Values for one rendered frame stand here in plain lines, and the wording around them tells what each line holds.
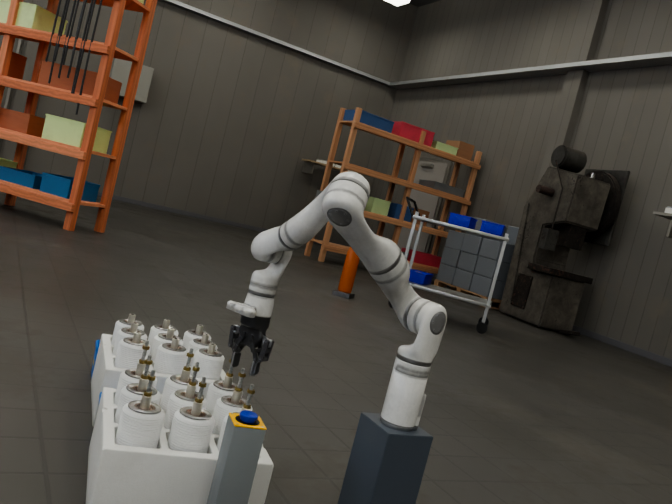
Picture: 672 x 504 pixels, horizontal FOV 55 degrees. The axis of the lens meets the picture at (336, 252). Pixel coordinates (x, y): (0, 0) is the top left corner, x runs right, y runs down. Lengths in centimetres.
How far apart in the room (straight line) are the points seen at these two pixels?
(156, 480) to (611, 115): 875
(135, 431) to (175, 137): 1097
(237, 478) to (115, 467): 27
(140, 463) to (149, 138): 1090
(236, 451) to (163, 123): 1108
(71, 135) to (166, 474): 527
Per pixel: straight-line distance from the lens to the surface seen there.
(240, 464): 143
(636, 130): 937
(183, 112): 1239
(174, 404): 167
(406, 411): 167
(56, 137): 668
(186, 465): 156
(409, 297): 164
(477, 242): 941
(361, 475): 173
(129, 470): 155
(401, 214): 1015
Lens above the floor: 80
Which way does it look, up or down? 4 degrees down
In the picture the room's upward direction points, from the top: 14 degrees clockwise
